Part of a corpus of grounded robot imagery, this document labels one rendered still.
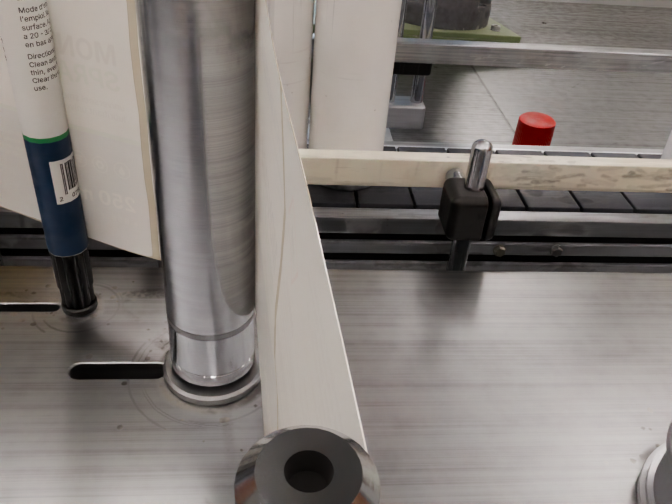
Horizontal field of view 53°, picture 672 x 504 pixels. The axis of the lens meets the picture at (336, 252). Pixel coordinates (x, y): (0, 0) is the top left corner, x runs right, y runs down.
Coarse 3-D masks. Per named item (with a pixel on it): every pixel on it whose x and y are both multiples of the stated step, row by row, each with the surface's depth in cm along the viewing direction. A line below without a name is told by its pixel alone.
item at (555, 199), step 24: (312, 192) 45; (336, 192) 45; (360, 192) 46; (384, 192) 46; (408, 192) 46; (432, 192) 46; (504, 192) 47; (528, 192) 47; (552, 192) 47; (576, 192) 48; (600, 192) 48; (624, 192) 48; (648, 192) 48
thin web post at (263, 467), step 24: (288, 432) 6; (312, 432) 6; (336, 432) 6; (264, 456) 5; (288, 456) 5; (312, 456) 6; (336, 456) 6; (360, 456) 6; (240, 480) 5; (264, 480) 5; (288, 480) 6; (312, 480) 6; (336, 480) 5; (360, 480) 5
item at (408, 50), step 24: (312, 48) 46; (408, 48) 46; (432, 48) 46; (456, 48) 46; (480, 48) 46; (504, 48) 47; (528, 48) 47; (552, 48) 47; (576, 48) 47; (600, 48) 48; (624, 48) 48; (648, 72) 48
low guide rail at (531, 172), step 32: (320, 160) 42; (352, 160) 42; (384, 160) 42; (416, 160) 42; (448, 160) 43; (512, 160) 43; (544, 160) 44; (576, 160) 44; (608, 160) 44; (640, 160) 45
